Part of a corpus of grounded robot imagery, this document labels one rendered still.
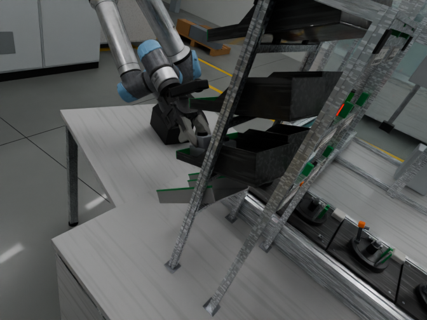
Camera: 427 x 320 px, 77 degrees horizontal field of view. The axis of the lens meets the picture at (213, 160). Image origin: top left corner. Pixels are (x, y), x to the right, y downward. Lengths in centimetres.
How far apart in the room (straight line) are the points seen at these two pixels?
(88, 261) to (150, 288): 20
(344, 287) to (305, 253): 16
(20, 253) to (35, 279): 20
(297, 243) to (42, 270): 144
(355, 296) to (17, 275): 167
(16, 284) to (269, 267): 138
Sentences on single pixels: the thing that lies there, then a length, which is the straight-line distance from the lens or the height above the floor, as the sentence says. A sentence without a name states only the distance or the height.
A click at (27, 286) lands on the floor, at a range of 190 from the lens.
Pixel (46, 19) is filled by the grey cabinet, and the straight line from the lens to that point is 377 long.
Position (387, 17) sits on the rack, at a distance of 43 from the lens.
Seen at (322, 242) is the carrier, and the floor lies 97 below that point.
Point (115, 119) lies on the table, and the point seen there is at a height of 86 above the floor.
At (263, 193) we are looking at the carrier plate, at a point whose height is 97.
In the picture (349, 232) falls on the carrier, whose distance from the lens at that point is 122.
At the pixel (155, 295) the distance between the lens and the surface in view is 88.
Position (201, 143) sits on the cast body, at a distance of 73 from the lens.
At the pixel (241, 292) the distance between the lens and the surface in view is 95.
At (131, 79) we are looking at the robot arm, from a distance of 99.
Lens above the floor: 164
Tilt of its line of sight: 35 degrees down
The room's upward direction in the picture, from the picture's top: 20 degrees clockwise
